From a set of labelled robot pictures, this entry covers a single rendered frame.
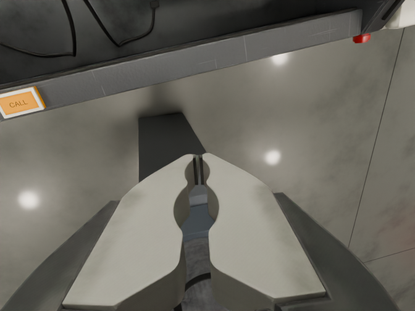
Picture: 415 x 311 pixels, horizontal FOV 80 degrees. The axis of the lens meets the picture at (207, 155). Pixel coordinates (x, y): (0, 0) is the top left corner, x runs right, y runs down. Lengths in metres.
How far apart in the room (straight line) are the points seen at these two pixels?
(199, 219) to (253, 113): 1.00
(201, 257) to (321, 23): 0.49
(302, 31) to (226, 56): 0.13
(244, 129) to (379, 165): 1.20
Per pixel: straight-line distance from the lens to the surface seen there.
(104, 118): 1.40
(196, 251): 0.59
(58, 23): 0.52
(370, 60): 1.92
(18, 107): 0.42
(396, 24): 0.54
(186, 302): 0.54
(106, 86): 0.39
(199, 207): 0.67
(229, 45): 0.41
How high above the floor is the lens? 1.34
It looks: 61 degrees down
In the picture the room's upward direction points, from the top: 149 degrees clockwise
